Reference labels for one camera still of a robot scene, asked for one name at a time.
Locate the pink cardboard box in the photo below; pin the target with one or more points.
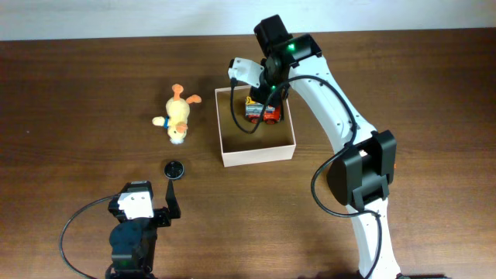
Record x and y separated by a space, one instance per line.
269 143

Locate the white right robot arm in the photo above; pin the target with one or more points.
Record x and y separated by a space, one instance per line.
361 169

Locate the yellow plush duck toy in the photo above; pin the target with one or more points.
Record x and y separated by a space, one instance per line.
178 111

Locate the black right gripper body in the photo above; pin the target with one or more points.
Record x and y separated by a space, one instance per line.
260 95

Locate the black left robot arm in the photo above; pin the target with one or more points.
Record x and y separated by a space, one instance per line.
133 240

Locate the red silver toy truck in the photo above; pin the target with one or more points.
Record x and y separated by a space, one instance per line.
254 111

